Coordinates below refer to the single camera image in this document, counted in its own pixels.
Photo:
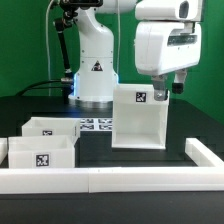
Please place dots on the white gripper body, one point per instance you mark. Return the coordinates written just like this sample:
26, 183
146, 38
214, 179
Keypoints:
163, 47

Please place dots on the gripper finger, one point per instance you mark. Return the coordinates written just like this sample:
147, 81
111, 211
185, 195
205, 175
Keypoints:
179, 80
159, 85

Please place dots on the white drawer cabinet frame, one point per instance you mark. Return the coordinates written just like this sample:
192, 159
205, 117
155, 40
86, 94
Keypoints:
138, 120

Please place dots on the white drawer box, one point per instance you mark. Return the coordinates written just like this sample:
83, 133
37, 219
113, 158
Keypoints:
42, 126
41, 152

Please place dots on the white front drawer box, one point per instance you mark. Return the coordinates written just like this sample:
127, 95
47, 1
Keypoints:
41, 152

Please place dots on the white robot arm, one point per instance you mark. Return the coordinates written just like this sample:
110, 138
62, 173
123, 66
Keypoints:
96, 78

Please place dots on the printed marker sheet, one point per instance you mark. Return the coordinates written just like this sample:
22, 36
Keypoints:
96, 124

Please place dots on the white workspace border frame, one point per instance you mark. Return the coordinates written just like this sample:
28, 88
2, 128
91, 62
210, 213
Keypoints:
206, 175

